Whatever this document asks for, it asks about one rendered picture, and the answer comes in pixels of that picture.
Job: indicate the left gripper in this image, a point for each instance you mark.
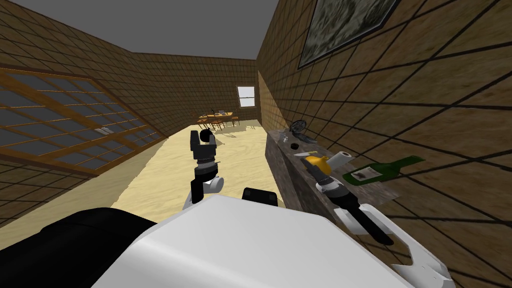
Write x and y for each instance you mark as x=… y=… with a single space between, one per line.
x=204 y=152

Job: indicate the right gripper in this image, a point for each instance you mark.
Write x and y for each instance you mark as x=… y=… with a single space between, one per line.
x=316 y=172

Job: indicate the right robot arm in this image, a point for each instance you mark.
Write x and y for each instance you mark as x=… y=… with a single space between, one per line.
x=352 y=207

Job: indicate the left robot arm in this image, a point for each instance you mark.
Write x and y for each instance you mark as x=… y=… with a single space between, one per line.
x=80 y=248

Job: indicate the wooden dining table with chairs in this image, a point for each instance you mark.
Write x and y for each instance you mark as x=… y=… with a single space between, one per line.
x=216 y=116

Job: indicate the white paper towel roll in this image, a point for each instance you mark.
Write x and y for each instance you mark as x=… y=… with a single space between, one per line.
x=340 y=159

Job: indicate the small black round cup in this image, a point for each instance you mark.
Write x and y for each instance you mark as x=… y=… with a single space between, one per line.
x=295 y=146

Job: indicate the black round waffle iron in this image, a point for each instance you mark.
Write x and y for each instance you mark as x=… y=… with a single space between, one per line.
x=300 y=130

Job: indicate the small clear glass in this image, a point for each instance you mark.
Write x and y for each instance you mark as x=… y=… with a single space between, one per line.
x=284 y=138

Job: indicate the green wine bottle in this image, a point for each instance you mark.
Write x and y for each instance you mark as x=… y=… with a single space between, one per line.
x=376 y=172

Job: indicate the small bright window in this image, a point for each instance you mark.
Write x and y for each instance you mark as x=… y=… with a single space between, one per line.
x=246 y=96

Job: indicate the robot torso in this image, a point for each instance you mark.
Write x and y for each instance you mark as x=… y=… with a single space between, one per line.
x=240 y=248

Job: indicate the large wooden-framed window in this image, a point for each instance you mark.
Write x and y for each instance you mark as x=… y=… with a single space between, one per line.
x=60 y=120

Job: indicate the framed wall picture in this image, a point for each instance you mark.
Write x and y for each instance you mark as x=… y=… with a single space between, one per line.
x=344 y=28

